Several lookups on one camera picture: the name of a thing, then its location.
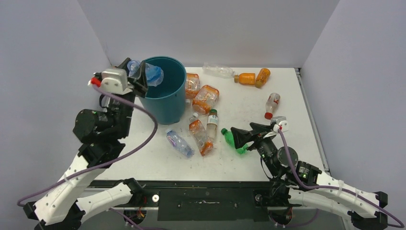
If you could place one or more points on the green plastic bottle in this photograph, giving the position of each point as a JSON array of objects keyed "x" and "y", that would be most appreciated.
[{"x": 230, "y": 141}]

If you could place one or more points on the teal plastic bin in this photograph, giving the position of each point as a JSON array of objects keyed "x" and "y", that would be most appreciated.
[{"x": 166, "y": 102}]

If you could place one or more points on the orange label tea bottle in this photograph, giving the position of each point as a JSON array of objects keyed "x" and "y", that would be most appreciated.
[{"x": 199, "y": 133}]

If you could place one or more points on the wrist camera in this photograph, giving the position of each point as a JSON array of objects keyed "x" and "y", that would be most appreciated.
[
  {"x": 108, "y": 80},
  {"x": 282, "y": 122}
]

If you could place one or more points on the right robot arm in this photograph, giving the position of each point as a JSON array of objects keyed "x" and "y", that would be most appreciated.
[{"x": 304, "y": 184}]

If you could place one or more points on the red cap small bottle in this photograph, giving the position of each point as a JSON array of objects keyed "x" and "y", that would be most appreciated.
[{"x": 271, "y": 105}]

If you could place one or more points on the crushed blue clear bottle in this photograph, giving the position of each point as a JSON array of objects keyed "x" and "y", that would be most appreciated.
[{"x": 154, "y": 74}]

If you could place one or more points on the orange juice bottle left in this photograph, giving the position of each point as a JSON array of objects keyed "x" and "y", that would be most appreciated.
[{"x": 245, "y": 78}]

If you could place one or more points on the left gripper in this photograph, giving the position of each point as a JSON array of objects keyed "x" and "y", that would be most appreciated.
[{"x": 139, "y": 88}]

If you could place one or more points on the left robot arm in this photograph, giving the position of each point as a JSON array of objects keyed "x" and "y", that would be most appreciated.
[{"x": 100, "y": 134}]

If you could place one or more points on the small clear water bottle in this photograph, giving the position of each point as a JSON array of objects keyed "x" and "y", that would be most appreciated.
[{"x": 179, "y": 143}]

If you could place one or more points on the orange juice bottle right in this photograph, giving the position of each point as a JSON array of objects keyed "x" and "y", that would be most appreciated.
[{"x": 262, "y": 77}]

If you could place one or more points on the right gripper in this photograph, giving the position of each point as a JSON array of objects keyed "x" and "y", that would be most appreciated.
[{"x": 241, "y": 137}]

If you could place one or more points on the orange juice bottle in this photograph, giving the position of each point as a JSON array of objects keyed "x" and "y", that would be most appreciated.
[
  {"x": 245, "y": 78},
  {"x": 262, "y": 77}
]

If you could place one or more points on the large orange tea bottle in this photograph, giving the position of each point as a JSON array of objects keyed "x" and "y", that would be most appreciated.
[{"x": 205, "y": 99}]

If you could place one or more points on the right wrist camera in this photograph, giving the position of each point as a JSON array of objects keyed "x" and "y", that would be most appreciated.
[{"x": 282, "y": 122}]

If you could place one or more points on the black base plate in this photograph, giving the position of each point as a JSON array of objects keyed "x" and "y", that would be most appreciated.
[{"x": 211, "y": 200}]

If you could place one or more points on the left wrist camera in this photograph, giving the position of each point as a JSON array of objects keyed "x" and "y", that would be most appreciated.
[{"x": 108, "y": 80}]

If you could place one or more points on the starbucks bottle green cap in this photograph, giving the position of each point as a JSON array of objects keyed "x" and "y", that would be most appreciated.
[{"x": 212, "y": 124}]

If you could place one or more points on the orange tea bottle behind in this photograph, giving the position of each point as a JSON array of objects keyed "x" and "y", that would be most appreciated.
[{"x": 192, "y": 86}]

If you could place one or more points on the aluminium frame rail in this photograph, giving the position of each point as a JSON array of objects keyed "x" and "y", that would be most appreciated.
[{"x": 313, "y": 123}]

